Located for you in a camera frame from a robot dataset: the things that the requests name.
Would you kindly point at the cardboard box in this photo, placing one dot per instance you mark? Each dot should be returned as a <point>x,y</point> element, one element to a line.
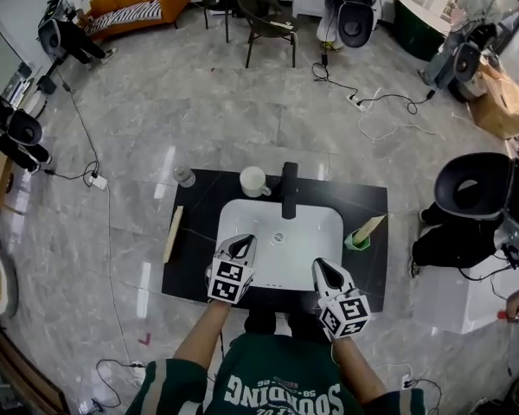
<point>501,102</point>

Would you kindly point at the dark vanity cabinet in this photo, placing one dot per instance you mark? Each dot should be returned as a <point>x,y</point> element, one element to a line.
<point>194,214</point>

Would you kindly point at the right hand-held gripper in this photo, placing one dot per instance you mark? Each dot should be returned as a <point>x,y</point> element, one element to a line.
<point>346,318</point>

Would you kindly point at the person's right forearm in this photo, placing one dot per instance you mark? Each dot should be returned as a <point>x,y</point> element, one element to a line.
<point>356,368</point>

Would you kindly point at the person's left forearm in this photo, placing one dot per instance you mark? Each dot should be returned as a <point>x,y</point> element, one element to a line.
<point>203,333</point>

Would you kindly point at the white round low table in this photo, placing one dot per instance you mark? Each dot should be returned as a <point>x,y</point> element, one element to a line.
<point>36,100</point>

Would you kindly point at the person's leg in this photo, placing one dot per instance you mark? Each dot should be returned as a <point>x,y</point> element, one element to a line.
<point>307,327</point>
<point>260,322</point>

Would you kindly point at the striped blanket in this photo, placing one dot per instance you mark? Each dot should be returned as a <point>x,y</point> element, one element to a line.
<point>130,13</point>

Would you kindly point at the person's green printed shirt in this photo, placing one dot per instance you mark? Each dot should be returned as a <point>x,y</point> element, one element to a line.
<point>277,376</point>

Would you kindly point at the person's right leg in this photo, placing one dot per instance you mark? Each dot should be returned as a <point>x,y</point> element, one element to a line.
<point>307,327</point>

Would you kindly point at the black metal chair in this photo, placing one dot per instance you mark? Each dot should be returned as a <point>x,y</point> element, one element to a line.
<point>218,0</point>

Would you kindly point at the white bathtub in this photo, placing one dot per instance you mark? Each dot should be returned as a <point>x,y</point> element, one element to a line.
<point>454,301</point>

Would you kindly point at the white mug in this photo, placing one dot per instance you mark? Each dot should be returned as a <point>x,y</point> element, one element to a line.
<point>251,180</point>

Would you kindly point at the clear glass jar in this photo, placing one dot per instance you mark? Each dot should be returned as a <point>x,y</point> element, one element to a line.
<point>183,177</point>

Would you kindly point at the white sink basin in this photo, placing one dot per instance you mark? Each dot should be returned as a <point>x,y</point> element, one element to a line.
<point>281,262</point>

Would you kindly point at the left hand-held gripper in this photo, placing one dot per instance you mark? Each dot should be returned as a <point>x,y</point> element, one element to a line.
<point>229,281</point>

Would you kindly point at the person's left leg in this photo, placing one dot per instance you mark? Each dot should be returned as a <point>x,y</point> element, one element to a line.
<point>260,322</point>

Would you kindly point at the dark rattan chair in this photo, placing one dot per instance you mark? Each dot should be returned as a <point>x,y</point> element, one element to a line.
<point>264,15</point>

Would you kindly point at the brown wooden cabinet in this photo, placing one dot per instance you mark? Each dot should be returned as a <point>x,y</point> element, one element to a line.
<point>21,374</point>

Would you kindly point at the black faucet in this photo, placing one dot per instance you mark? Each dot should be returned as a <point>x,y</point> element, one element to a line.
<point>290,188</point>

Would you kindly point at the white power strip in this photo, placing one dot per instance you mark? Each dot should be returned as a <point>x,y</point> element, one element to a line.
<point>98,181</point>
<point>138,371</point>
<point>356,103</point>

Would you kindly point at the white egg shaped cushion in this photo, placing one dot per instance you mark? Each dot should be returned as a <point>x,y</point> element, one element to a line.
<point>2,288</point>

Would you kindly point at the dark green counter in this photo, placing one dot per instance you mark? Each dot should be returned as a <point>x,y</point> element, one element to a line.
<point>419,28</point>

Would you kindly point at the green hexagonal cup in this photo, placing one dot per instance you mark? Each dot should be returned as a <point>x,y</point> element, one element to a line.
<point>355,241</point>

